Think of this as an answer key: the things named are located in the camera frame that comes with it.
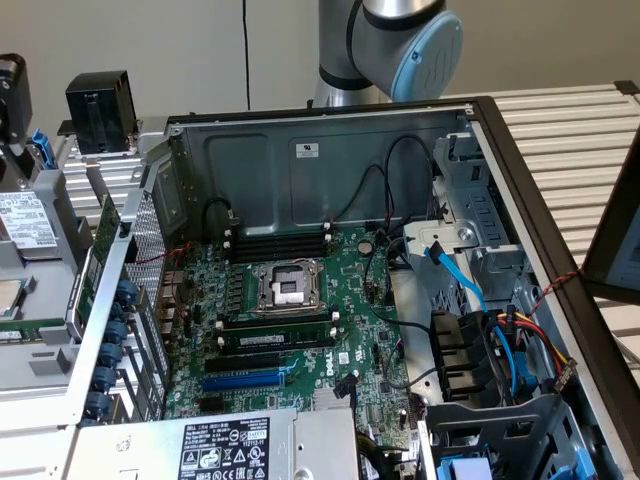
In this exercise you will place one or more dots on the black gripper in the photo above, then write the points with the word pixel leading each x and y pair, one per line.
pixel 15 100

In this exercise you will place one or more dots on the green gpu black fan shroud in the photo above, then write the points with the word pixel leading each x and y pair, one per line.
pixel 106 225

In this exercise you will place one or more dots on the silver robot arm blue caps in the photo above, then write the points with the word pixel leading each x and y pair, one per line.
pixel 380 45

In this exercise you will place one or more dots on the blue plastic disk latch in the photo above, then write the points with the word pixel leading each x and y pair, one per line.
pixel 44 147

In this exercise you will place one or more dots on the bare silver hard disk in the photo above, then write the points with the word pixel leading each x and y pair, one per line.
pixel 10 172

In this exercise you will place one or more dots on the black plastic cooler box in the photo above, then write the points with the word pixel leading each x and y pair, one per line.
pixel 100 112

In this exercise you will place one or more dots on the hard disk with white label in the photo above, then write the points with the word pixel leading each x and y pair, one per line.
pixel 25 215

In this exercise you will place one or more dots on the silver CPU chip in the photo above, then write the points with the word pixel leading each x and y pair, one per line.
pixel 10 297

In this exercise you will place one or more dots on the blue slot retainer clip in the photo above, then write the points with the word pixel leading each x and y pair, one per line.
pixel 97 404
pixel 116 332
pixel 104 378
pixel 118 310
pixel 110 355
pixel 127 291

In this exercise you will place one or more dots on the green RAM stick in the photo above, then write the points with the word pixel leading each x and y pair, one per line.
pixel 30 334

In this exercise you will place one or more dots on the silver rear port block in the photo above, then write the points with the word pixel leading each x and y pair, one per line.
pixel 172 282

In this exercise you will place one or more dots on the open grey PC case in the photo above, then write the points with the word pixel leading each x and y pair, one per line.
pixel 250 190

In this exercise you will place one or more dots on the silver network port block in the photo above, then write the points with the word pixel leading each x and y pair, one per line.
pixel 167 312

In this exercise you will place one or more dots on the silver USB port block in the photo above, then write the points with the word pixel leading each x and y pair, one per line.
pixel 166 333

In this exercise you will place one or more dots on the black RAM slot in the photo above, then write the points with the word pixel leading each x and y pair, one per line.
pixel 280 251
pixel 275 322
pixel 280 239
pixel 280 245
pixel 280 256

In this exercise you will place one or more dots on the metal CPU socket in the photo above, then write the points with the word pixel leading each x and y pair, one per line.
pixel 287 289

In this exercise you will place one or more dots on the long black expansion slot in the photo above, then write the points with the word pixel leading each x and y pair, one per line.
pixel 242 364

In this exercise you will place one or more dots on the RAM stick with white label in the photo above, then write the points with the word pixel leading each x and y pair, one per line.
pixel 280 339

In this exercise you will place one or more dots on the short black expansion slot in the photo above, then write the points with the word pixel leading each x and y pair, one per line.
pixel 211 405

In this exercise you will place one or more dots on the blue expansion slot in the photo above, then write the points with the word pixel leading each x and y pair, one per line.
pixel 242 382

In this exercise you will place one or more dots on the silver coin battery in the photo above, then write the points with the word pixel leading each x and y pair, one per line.
pixel 365 246

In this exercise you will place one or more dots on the green Dell motherboard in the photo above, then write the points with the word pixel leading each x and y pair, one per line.
pixel 360 320

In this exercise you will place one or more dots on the silver chipset heatsink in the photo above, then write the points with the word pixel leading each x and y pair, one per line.
pixel 332 398

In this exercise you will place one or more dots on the silver power supply unit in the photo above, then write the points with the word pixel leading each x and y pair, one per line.
pixel 320 445

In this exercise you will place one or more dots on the silver metal disk bay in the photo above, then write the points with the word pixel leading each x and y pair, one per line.
pixel 475 220

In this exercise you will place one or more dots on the black plastic fan shroud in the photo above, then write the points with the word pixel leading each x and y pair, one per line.
pixel 460 350

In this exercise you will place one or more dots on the blue disk carrier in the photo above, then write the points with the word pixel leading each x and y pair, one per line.
pixel 462 470

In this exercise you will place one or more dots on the dark grey disk bay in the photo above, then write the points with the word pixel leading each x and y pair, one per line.
pixel 500 430

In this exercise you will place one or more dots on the black table corner cap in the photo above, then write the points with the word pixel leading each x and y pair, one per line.
pixel 627 87

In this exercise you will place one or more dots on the blue plastic tab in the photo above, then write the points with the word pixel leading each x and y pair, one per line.
pixel 587 465

